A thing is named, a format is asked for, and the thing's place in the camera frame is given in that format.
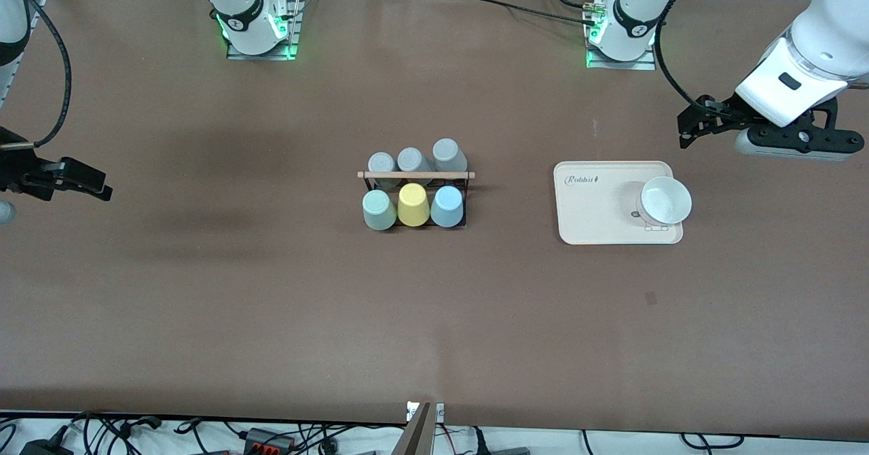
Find light blue plastic cup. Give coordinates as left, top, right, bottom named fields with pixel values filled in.
left=430, top=185, right=464, bottom=229

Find pale green plastic cup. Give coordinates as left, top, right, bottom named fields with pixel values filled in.
left=362, top=189, right=398, bottom=232

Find white bowl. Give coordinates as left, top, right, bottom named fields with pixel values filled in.
left=636, top=176, right=693, bottom=226

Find beige tray with print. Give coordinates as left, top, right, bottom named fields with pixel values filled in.
left=553, top=161, right=684, bottom=246

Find grey plastic cup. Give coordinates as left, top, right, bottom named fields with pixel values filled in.
left=396, top=147, right=435, bottom=185
left=368, top=152, right=397, bottom=189
left=432, top=138, right=468, bottom=172

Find black power adapter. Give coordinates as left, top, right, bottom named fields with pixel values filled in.
left=19, top=437, right=75, bottom=455

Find yellow plastic cup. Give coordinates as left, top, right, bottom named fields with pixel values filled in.
left=397, top=183, right=431, bottom=228

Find black box orange buttons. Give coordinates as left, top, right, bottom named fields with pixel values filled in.
left=243, top=427, right=297, bottom=454

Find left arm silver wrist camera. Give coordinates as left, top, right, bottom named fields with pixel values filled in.
left=733, top=124, right=861, bottom=162

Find aluminium table edge rail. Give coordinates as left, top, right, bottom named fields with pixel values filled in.
left=0, top=0, right=52, bottom=107

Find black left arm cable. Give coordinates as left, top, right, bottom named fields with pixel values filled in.
left=655, top=0, right=710, bottom=106

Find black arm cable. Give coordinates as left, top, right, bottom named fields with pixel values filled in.
left=14, top=0, right=72, bottom=149
left=655, top=0, right=710, bottom=106

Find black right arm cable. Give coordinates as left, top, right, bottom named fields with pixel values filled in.
left=14, top=0, right=72, bottom=149

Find long black table cable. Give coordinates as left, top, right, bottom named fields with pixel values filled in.
left=434, top=0, right=598, bottom=26

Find black wire cup rack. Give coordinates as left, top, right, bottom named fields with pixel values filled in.
left=358, top=170, right=476, bottom=230

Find white mounting bracket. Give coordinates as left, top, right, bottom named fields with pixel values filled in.
left=406, top=401, right=445, bottom=423

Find grey metal post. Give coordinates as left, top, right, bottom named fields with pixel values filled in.
left=392, top=403, right=435, bottom=455

